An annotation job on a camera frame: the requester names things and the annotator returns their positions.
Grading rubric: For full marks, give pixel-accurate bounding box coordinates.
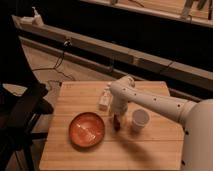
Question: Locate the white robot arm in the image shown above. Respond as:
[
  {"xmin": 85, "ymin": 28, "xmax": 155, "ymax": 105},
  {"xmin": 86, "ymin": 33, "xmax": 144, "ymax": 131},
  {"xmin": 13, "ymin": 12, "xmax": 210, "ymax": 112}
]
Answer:
[{"xmin": 110, "ymin": 76, "xmax": 213, "ymax": 171}]

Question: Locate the black floor cable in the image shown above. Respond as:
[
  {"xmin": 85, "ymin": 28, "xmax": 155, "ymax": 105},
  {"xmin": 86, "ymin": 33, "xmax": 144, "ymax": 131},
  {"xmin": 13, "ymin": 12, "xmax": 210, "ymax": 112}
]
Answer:
[{"xmin": 31, "ymin": 39, "xmax": 77, "ymax": 82}]

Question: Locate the white pump dispenser bottle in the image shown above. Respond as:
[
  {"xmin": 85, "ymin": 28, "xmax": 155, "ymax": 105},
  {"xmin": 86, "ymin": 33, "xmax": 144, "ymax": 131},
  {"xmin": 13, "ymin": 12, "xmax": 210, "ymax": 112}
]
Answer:
[{"xmin": 33, "ymin": 7, "xmax": 44, "ymax": 26}]

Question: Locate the orange bowl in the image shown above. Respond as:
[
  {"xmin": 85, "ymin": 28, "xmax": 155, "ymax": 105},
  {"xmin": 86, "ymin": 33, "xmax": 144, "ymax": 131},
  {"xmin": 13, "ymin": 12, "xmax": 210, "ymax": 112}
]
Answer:
[{"xmin": 69, "ymin": 112, "xmax": 105, "ymax": 148}]

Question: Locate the white squeeze bottle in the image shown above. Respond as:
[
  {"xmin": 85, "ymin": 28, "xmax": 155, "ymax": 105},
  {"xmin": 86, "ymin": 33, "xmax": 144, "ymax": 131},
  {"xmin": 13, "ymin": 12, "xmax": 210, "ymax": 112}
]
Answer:
[{"xmin": 98, "ymin": 84, "xmax": 111, "ymax": 111}]

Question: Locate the black chair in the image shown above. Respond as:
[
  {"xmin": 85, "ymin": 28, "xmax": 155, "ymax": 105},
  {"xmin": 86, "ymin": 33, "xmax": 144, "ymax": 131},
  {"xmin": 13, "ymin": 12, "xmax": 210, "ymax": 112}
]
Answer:
[{"xmin": 0, "ymin": 83, "xmax": 53, "ymax": 171}]

